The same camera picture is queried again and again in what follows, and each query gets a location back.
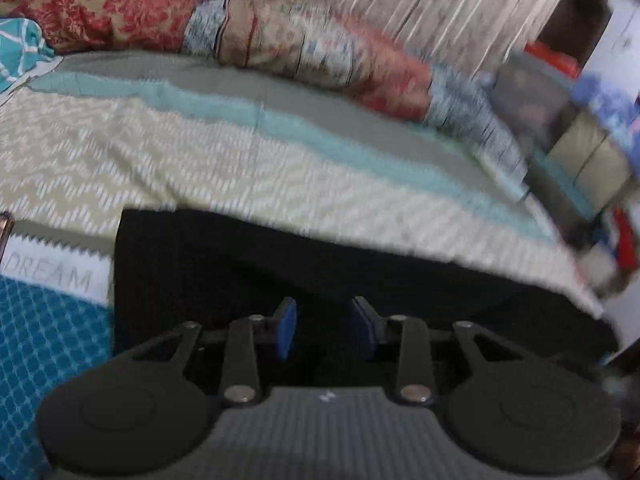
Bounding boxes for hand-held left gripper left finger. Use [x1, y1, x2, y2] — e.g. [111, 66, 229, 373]
[117, 296, 298, 407]

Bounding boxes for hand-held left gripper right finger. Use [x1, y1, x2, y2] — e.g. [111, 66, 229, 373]
[350, 296, 527, 407]

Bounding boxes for black pants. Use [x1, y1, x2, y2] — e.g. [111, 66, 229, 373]
[107, 208, 620, 378]

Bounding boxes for teal lattice pillow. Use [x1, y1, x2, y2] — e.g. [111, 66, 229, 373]
[0, 17, 64, 95]

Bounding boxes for blue plastic bag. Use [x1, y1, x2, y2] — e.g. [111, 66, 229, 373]
[571, 72, 640, 138]

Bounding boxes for red floral quilt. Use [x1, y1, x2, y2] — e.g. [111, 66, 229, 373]
[0, 0, 532, 188]

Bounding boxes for zigzag patterned bedspread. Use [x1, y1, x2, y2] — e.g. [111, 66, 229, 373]
[0, 52, 607, 480]

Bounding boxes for red cloth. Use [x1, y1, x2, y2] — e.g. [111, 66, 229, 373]
[524, 41, 583, 77]

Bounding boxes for clear plastic storage bin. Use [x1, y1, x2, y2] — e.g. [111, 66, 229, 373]
[492, 54, 578, 148]

